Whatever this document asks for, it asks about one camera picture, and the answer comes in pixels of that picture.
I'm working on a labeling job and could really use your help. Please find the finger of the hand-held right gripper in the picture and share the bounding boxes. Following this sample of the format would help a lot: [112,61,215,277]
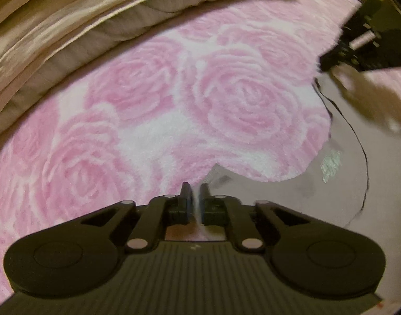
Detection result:
[319,41,355,73]

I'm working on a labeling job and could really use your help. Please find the pink rose blanket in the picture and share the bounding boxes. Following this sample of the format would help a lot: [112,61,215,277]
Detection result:
[0,0,401,306]

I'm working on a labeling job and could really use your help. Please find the striped white duvet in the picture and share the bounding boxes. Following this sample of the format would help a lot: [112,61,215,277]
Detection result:
[0,0,322,141]

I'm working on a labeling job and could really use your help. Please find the lilac garment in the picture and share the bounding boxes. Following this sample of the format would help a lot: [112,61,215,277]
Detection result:
[191,67,401,306]

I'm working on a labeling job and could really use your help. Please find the thin black cord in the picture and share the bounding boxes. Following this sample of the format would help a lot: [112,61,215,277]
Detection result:
[312,77,371,228]

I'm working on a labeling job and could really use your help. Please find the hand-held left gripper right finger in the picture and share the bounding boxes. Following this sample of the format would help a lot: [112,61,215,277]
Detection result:
[200,183,314,253]

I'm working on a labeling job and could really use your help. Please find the satin quilt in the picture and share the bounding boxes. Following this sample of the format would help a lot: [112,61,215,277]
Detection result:
[0,0,194,86]

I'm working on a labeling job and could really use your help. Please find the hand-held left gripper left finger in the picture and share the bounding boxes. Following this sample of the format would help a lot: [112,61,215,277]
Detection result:
[79,182,192,253]

